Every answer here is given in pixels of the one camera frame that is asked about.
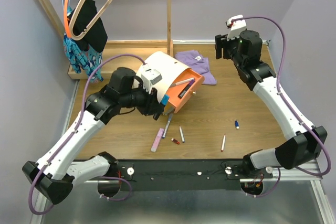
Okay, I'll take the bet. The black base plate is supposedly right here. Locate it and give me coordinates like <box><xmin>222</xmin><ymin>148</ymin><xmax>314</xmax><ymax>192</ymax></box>
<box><xmin>107</xmin><ymin>159</ymin><xmax>273</xmax><ymax>191</ymax></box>

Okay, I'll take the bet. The purple cloth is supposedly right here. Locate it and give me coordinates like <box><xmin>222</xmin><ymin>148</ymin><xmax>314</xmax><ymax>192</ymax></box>
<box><xmin>175</xmin><ymin>50</ymin><xmax>217</xmax><ymax>86</ymax></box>

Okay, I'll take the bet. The blue white pen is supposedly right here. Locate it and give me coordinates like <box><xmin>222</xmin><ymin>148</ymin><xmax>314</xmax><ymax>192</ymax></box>
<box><xmin>162</xmin><ymin>113</ymin><xmax>173</xmax><ymax>138</ymax></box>

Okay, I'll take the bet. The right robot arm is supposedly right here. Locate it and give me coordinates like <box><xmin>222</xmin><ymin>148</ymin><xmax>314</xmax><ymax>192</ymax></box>
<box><xmin>215</xmin><ymin>29</ymin><xmax>327</xmax><ymax>178</ymax></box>

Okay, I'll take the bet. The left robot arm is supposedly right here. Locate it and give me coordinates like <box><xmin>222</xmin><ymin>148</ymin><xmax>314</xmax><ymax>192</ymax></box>
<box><xmin>22</xmin><ymin>65</ymin><xmax>166</xmax><ymax>205</ymax></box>

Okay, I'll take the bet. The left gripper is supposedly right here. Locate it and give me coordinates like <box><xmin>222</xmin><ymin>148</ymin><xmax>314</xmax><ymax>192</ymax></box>
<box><xmin>120</xmin><ymin>82</ymin><xmax>164</xmax><ymax>116</ymax></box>

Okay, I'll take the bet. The aluminium rail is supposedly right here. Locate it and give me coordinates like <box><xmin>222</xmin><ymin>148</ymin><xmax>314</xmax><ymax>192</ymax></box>
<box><xmin>41</xmin><ymin>158</ymin><xmax>323</xmax><ymax>183</ymax></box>

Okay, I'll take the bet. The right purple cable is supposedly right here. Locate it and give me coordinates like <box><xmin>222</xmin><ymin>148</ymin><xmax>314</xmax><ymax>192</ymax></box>
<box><xmin>230</xmin><ymin>16</ymin><xmax>331</xmax><ymax>198</ymax></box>

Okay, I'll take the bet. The pink highlighter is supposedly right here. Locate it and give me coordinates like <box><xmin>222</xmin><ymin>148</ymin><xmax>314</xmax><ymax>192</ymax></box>
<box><xmin>150</xmin><ymin>128</ymin><xmax>164</xmax><ymax>153</ymax></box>

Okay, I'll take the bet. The purple cable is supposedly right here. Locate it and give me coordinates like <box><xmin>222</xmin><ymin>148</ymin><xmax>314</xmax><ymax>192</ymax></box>
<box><xmin>28</xmin><ymin>54</ymin><xmax>148</xmax><ymax>216</ymax></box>
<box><xmin>230</xmin><ymin>16</ymin><xmax>331</xmax><ymax>198</ymax></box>

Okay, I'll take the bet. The white round drawer organizer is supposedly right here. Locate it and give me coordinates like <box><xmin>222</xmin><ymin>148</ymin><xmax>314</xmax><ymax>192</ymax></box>
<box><xmin>136</xmin><ymin>51</ymin><xmax>190</xmax><ymax>102</ymax></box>

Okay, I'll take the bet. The black garment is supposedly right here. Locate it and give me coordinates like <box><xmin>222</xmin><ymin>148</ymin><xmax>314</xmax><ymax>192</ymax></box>
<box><xmin>72</xmin><ymin>0</ymin><xmax>108</xmax><ymax>52</ymax></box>

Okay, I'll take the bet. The blue patterned garment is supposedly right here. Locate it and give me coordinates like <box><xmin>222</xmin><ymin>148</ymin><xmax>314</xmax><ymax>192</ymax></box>
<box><xmin>63</xmin><ymin>0</ymin><xmax>108</xmax><ymax>76</ymax></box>

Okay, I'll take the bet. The white pencil stub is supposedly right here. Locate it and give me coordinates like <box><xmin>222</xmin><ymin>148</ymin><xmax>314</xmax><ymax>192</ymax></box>
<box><xmin>179</xmin><ymin>126</ymin><xmax>185</xmax><ymax>143</ymax></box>

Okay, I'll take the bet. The salmon pink drawer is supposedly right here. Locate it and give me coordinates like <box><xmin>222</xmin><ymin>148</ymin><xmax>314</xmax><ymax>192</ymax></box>
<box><xmin>163</xmin><ymin>68</ymin><xmax>204</xmax><ymax>114</ymax></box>

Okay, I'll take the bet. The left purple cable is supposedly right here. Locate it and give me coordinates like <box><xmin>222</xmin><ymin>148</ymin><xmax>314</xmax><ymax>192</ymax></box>
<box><xmin>28</xmin><ymin>54</ymin><xmax>148</xmax><ymax>216</ymax></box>

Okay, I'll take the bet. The wooden clothes hanger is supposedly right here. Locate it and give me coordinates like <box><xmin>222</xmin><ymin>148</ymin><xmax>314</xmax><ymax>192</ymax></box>
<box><xmin>68</xmin><ymin>0</ymin><xmax>129</xmax><ymax>41</ymax></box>

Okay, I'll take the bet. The small red cap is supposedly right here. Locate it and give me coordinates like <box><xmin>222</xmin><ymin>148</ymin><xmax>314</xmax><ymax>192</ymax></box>
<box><xmin>171</xmin><ymin>138</ymin><xmax>180</xmax><ymax>145</ymax></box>

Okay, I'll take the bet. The purple black highlighter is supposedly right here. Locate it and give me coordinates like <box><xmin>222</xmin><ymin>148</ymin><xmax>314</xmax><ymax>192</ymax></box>
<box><xmin>178</xmin><ymin>81</ymin><xmax>195</xmax><ymax>99</ymax></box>

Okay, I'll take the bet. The red tipped white pencil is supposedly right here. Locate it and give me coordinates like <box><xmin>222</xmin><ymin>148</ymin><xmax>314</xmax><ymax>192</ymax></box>
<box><xmin>220</xmin><ymin>134</ymin><xmax>226</xmax><ymax>152</ymax></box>

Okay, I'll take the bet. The wooden rack frame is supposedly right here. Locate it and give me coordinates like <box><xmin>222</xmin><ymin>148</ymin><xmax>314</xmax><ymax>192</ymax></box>
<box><xmin>21</xmin><ymin>0</ymin><xmax>174</xmax><ymax>80</ymax></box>

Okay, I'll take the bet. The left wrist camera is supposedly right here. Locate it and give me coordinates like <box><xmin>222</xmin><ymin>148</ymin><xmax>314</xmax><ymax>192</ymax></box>
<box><xmin>140</xmin><ymin>63</ymin><xmax>162</xmax><ymax>93</ymax></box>

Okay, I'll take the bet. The grey white marker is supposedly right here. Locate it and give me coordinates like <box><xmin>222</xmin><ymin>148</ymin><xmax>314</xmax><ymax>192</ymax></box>
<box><xmin>170</xmin><ymin>78</ymin><xmax>195</xmax><ymax>87</ymax></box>

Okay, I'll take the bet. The blue black highlighter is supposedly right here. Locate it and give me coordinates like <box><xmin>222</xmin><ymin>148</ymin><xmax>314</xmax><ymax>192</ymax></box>
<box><xmin>161</xmin><ymin>94</ymin><xmax>170</xmax><ymax>106</ymax></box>

